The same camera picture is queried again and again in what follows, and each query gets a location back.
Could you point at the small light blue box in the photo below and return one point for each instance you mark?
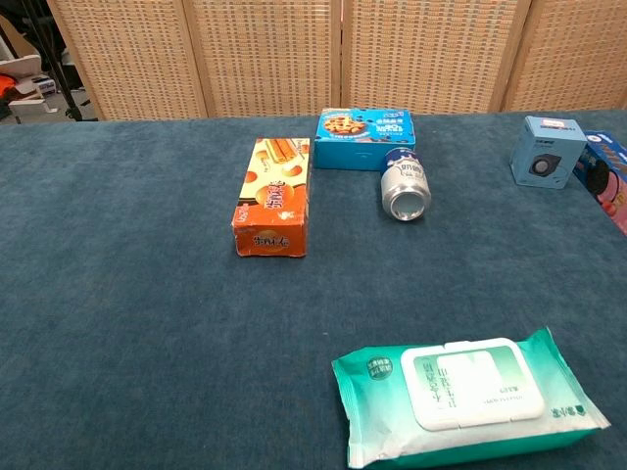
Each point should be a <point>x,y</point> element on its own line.
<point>539,147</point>

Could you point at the orange biscuit box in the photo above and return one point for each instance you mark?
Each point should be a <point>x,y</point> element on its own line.
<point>274,196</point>

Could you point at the blue pink snack package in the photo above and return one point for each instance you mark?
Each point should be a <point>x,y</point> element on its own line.
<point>610,176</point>

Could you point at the silver blue milk can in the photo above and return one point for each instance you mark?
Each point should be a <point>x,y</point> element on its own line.
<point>404,186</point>

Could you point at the wooden rattan folding screen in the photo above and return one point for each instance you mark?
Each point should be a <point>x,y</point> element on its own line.
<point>264,54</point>

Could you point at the blue felt table mat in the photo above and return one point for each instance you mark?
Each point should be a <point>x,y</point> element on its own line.
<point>122,318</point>

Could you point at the green wet wipes pack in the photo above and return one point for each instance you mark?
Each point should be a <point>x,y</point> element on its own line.
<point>470,387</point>

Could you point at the black tripod stand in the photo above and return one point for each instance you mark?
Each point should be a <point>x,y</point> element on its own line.
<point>61,78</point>

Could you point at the white cardboard boxes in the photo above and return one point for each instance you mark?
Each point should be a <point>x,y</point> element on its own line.
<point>24,105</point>

